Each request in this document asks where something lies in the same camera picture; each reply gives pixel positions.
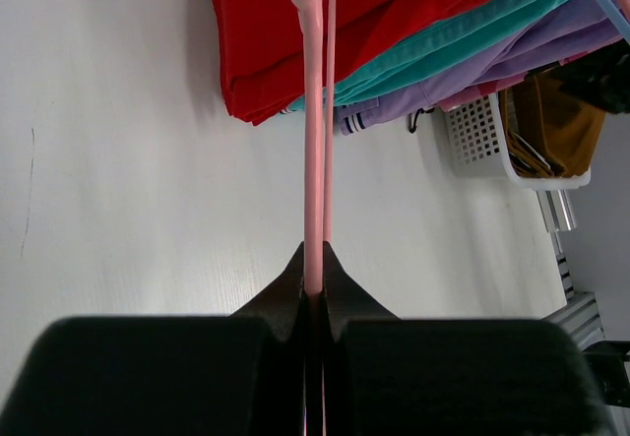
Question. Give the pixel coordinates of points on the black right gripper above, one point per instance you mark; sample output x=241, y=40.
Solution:
x=600, y=79

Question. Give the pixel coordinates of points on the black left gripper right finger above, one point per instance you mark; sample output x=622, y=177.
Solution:
x=385, y=375

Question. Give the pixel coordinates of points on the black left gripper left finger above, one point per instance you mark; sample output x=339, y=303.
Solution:
x=240, y=374

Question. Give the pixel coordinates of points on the light blue hanger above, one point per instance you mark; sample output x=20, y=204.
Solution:
x=615, y=15

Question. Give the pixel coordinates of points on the brown trousers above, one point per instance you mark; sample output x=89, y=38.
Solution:
x=549, y=134

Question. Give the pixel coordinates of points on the white plastic mesh basket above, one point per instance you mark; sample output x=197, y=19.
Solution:
x=479, y=148

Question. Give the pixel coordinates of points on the pink wire hanger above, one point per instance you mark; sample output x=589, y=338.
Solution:
x=318, y=22

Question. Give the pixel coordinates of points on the red trousers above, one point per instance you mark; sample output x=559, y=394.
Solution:
x=261, y=48

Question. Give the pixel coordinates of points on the purple trousers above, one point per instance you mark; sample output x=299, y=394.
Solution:
x=575, y=27

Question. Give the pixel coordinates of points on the teal trousers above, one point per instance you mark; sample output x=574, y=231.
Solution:
x=441, y=46

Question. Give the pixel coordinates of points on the pink floral trousers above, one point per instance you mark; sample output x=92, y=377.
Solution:
x=472, y=94

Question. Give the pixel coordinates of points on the right aluminium frame post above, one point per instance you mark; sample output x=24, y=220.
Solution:
x=579, y=317

